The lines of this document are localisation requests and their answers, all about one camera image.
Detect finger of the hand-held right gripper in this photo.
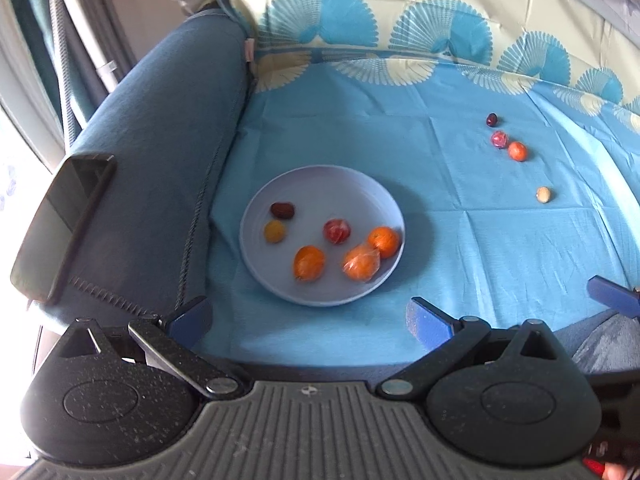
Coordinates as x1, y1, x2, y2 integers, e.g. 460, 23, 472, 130
587, 275, 640, 319

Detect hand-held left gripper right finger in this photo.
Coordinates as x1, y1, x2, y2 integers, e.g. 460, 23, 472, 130
375, 297, 573, 401

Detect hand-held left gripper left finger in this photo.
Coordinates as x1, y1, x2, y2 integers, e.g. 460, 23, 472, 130
52, 295, 246, 401

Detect plastic-wrapped tangerine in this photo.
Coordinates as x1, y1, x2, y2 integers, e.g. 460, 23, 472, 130
341, 243, 382, 282

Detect light blue plate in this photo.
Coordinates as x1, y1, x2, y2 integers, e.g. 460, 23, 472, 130
240, 165, 406, 307

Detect grey-blue cloth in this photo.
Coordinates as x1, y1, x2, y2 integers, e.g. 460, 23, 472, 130
570, 309, 640, 376

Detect blue fan-patterned cloth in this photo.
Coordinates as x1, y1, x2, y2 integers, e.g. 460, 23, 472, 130
192, 0, 640, 361

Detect black smartphone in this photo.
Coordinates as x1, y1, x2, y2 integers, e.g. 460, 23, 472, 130
10, 154, 117, 305

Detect white steamer pole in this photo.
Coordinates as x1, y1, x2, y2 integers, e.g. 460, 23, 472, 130
52, 0, 121, 92

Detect black coiled cable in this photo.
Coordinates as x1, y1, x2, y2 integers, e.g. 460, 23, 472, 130
71, 275, 132, 307

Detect grey steamer hose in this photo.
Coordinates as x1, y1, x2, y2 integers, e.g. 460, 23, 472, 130
49, 0, 95, 127

